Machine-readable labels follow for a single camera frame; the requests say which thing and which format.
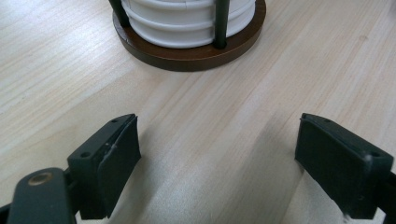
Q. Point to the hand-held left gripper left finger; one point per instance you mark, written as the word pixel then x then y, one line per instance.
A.
pixel 93 174

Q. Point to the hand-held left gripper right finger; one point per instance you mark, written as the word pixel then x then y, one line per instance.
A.
pixel 339 168

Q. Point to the stack of white cups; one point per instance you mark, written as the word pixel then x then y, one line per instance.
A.
pixel 174 21

